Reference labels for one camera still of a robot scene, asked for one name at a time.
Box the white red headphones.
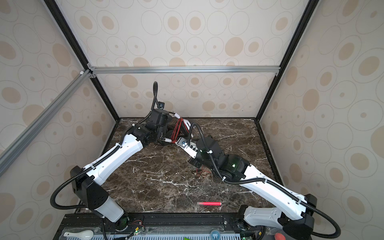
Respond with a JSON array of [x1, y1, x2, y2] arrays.
[[166, 112, 192, 144]]

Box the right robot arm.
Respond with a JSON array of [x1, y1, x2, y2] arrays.
[[183, 123, 342, 240]]

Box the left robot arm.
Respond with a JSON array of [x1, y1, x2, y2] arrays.
[[50, 82, 172, 223]]

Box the pink marker pen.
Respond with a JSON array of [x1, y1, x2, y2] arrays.
[[197, 202, 222, 206]]

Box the blue round cap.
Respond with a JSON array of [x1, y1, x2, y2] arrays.
[[209, 230, 221, 240]]

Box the red round object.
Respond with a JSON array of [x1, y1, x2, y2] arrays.
[[274, 233, 286, 240]]

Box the white spoon-shaped tool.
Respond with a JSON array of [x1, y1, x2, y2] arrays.
[[64, 230, 94, 240]]

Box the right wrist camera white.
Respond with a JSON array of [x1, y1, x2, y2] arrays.
[[176, 137, 199, 159]]

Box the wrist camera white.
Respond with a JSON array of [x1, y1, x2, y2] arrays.
[[157, 102, 165, 110], [176, 137, 199, 159]]

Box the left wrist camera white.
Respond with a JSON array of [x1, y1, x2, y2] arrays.
[[157, 102, 165, 110]]

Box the horizontal aluminium rail back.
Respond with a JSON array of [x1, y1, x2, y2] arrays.
[[91, 66, 280, 74]]

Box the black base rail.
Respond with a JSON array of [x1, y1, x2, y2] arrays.
[[53, 212, 304, 240]]

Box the black frame post left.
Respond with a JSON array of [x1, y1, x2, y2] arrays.
[[43, 0, 120, 122]]

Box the black frame post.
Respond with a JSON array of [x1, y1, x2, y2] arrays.
[[255, 0, 320, 123], [43, 0, 120, 122]]

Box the aluminium rail left wall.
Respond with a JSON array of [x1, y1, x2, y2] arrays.
[[1, 70, 91, 175]]

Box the black frame post right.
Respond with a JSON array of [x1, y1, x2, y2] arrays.
[[255, 0, 320, 123]]

